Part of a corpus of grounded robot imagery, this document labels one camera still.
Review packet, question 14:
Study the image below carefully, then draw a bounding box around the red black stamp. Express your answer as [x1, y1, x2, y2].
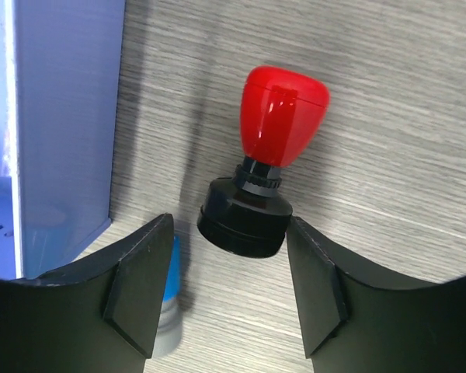
[197, 65, 330, 258]

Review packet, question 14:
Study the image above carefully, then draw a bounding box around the blue grey glue stick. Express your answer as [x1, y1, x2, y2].
[152, 236, 183, 359]

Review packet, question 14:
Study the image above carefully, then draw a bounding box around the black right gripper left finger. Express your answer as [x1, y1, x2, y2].
[0, 214, 174, 373]

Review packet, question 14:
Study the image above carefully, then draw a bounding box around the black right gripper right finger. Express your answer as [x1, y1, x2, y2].
[287, 218, 466, 372]

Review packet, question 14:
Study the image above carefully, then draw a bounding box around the four colour drawer organizer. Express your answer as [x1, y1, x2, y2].
[0, 1, 125, 280]

